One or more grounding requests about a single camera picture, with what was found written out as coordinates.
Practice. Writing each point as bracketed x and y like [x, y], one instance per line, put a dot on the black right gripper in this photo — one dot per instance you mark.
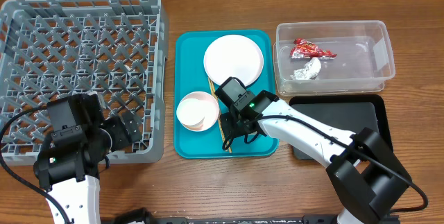
[228, 131]

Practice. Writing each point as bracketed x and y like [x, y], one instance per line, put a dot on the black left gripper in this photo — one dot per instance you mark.
[128, 129]

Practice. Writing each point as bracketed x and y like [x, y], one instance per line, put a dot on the white tissue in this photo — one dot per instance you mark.
[309, 71]

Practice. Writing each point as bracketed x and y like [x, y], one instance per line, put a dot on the red snack wrapper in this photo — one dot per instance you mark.
[305, 49]

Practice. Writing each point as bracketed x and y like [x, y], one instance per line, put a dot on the white paper cup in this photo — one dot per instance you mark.
[190, 113]

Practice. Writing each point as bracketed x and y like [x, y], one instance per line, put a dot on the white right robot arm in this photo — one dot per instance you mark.
[369, 180]

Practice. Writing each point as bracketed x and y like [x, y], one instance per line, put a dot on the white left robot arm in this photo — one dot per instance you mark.
[67, 165]

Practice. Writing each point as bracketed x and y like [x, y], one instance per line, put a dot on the grey dishwasher rack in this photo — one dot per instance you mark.
[56, 48]

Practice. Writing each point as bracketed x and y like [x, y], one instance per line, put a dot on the wooden chopstick left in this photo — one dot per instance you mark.
[212, 87]

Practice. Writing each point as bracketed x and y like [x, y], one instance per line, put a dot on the wooden chopstick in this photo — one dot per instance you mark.
[214, 86]

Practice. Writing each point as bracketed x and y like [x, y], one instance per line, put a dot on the wooden chopstick right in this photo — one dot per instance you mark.
[214, 86]

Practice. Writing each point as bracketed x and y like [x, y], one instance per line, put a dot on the pink white small plate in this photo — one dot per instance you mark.
[209, 106]

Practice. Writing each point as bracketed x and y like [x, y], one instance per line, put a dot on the large white plate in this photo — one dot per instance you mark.
[233, 56]

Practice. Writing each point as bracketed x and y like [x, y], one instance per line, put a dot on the teal serving tray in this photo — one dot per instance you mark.
[190, 76]

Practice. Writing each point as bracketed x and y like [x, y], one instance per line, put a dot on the black plastic tray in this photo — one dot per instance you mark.
[352, 112]

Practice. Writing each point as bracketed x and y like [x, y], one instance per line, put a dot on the clear plastic container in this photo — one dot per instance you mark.
[364, 57]

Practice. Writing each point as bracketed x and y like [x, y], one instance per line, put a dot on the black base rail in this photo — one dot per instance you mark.
[143, 216]

